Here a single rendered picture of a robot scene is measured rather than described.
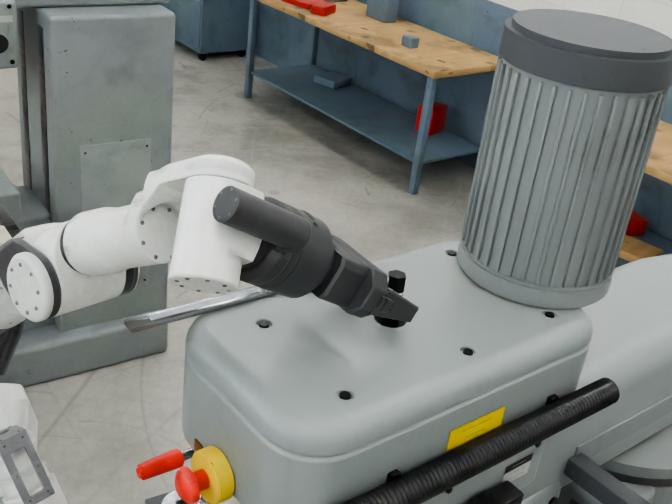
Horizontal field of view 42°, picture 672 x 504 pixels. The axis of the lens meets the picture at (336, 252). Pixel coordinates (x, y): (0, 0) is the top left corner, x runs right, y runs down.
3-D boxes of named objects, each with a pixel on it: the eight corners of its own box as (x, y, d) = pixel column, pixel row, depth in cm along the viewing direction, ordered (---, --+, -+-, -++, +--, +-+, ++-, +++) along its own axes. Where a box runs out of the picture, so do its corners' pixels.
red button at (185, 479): (188, 515, 92) (189, 486, 90) (169, 491, 94) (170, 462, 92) (215, 503, 94) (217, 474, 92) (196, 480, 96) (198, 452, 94)
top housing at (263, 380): (288, 573, 88) (304, 449, 80) (161, 425, 105) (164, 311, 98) (580, 421, 115) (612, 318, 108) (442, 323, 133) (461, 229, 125)
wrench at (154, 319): (135, 339, 92) (135, 332, 92) (119, 320, 95) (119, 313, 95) (322, 287, 106) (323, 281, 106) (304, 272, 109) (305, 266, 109)
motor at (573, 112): (540, 327, 104) (612, 61, 89) (425, 253, 117) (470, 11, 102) (639, 287, 116) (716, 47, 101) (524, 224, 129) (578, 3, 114)
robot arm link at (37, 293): (114, 190, 103) (30, 251, 118) (13, 211, 94) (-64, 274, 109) (151, 281, 103) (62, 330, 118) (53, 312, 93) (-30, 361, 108)
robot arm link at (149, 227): (257, 261, 82) (168, 272, 91) (270, 171, 85) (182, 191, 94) (203, 241, 78) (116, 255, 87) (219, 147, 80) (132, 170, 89)
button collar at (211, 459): (217, 517, 93) (220, 474, 90) (189, 482, 97) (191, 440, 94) (233, 509, 94) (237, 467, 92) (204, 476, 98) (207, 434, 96)
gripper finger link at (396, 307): (403, 324, 98) (368, 310, 94) (418, 299, 98) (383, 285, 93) (412, 331, 97) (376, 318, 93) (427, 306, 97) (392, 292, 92)
